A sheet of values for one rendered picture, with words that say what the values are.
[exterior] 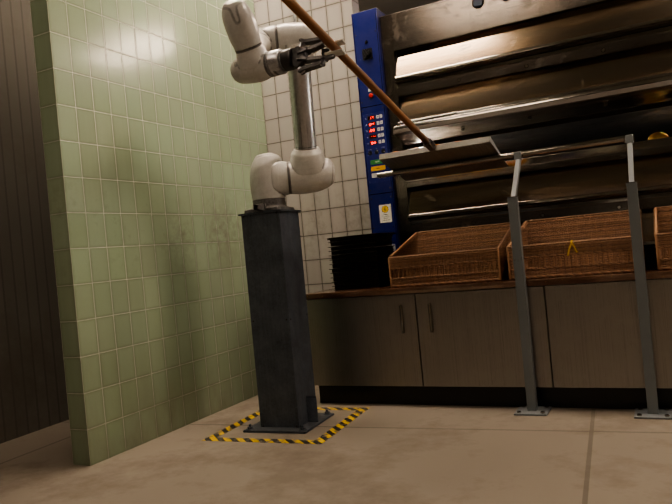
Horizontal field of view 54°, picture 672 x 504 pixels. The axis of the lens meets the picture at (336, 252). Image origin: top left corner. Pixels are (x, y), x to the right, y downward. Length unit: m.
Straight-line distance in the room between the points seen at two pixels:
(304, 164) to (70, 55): 1.10
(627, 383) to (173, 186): 2.29
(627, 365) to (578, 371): 0.20
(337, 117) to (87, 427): 2.20
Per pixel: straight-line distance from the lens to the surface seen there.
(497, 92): 3.68
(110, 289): 3.04
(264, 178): 3.04
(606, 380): 3.06
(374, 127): 3.84
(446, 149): 3.16
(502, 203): 3.58
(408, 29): 3.91
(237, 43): 2.43
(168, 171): 3.41
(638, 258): 2.92
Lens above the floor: 0.78
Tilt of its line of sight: level
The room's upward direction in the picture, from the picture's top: 5 degrees counter-clockwise
